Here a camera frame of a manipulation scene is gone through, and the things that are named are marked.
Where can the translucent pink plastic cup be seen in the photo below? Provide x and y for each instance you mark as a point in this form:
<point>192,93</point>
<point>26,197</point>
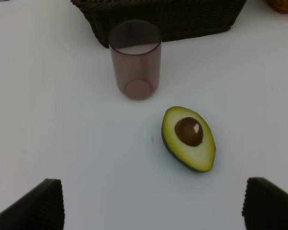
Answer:
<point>135,48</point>

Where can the orange wicker basket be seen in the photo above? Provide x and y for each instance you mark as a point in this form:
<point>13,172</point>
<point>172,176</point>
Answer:
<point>280,6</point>

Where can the dark brown wicker basket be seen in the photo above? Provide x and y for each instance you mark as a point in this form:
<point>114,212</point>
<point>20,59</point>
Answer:
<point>176,19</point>

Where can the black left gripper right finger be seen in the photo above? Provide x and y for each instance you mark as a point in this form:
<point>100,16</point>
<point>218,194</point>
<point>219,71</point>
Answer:
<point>265,205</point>

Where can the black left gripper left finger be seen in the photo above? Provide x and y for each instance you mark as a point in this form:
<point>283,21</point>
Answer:
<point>42,208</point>

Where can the halved avocado with pit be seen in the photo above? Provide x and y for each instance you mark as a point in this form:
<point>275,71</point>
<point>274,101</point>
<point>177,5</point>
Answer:
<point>188,138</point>

